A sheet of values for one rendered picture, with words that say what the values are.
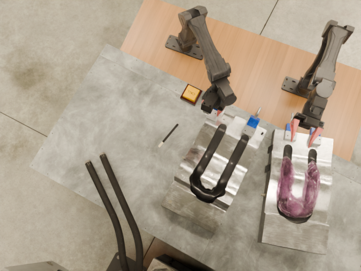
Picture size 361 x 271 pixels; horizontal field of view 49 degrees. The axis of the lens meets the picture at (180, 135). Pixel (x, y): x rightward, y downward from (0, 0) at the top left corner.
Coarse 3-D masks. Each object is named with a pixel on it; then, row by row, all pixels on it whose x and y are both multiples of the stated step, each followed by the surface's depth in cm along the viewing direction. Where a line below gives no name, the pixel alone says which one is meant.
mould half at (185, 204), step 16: (208, 128) 176; (240, 128) 175; (208, 144) 174; (224, 144) 174; (256, 144) 173; (192, 160) 169; (224, 160) 172; (240, 160) 172; (176, 176) 166; (208, 176) 166; (240, 176) 169; (176, 192) 171; (176, 208) 170; (192, 208) 170; (208, 208) 169; (224, 208) 169; (208, 224) 168
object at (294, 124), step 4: (292, 120) 142; (296, 120) 140; (300, 120) 144; (292, 124) 144; (296, 124) 140; (300, 124) 144; (304, 124) 144; (292, 128) 144; (296, 128) 140; (304, 128) 146; (308, 128) 144; (292, 132) 143; (292, 136) 141; (292, 140) 141
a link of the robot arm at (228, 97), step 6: (228, 66) 150; (210, 78) 151; (222, 78) 153; (216, 84) 152; (222, 84) 152; (228, 84) 151; (222, 90) 150; (228, 90) 150; (222, 96) 152; (228, 96) 150; (234, 96) 151; (222, 102) 152; (228, 102) 153; (234, 102) 154
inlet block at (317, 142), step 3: (312, 129) 176; (309, 132) 178; (312, 132) 176; (309, 135) 177; (309, 138) 175; (318, 138) 174; (321, 138) 174; (315, 141) 173; (318, 141) 173; (321, 141) 173; (312, 144) 175; (315, 144) 174; (318, 144) 173
